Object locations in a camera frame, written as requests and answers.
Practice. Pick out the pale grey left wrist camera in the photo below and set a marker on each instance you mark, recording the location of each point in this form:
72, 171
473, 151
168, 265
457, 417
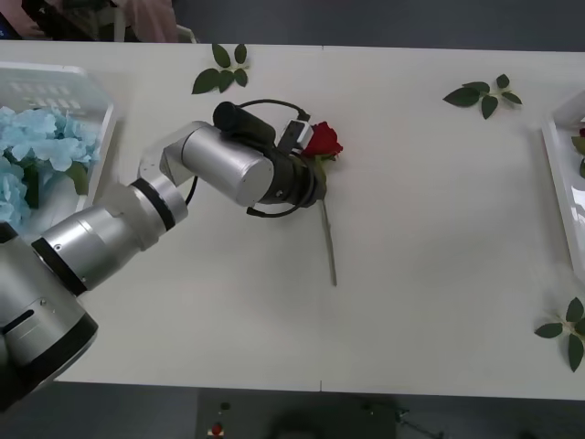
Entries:
297, 135

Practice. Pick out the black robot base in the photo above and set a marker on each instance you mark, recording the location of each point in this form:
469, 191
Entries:
297, 420

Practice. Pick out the shallow white box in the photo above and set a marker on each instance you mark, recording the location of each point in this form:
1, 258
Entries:
560, 155
55, 89

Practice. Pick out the person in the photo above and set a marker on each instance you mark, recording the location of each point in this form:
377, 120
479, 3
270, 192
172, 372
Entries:
146, 20

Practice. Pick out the red push button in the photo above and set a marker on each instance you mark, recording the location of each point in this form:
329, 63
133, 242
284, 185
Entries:
216, 430

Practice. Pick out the loose green leaf twig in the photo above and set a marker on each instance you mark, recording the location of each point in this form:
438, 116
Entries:
575, 310
464, 96
205, 80

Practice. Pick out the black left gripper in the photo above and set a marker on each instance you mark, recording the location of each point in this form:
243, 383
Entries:
313, 185

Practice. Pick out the silver and black left arm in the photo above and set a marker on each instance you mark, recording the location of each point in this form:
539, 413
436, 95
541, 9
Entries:
219, 160

